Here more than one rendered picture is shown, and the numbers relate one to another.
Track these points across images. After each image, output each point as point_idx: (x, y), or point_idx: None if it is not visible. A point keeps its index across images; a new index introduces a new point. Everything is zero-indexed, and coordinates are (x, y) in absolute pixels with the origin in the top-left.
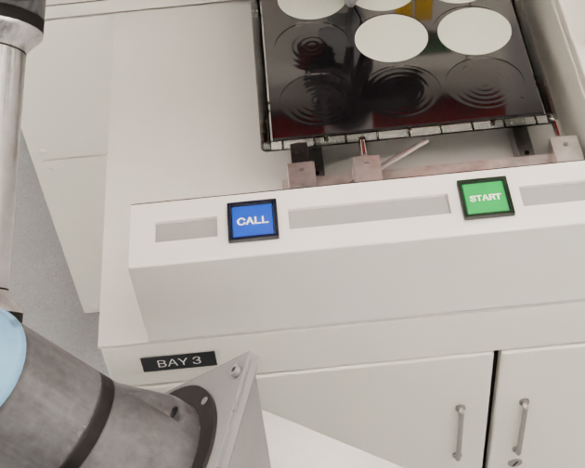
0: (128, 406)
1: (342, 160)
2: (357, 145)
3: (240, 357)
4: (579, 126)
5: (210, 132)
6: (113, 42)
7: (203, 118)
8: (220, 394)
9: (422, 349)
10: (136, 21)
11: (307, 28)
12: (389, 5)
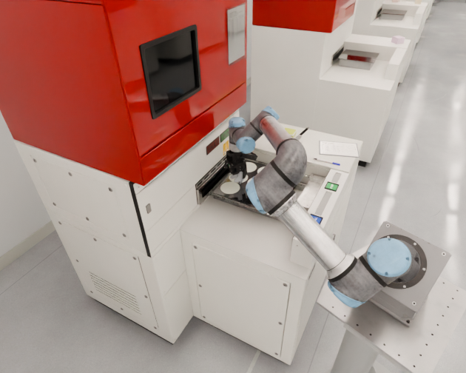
0: None
1: None
2: None
3: (382, 224)
4: (307, 172)
5: (245, 229)
6: (191, 233)
7: (239, 229)
8: (390, 232)
9: (330, 231)
10: (188, 226)
11: (240, 192)
12: (245, 178)
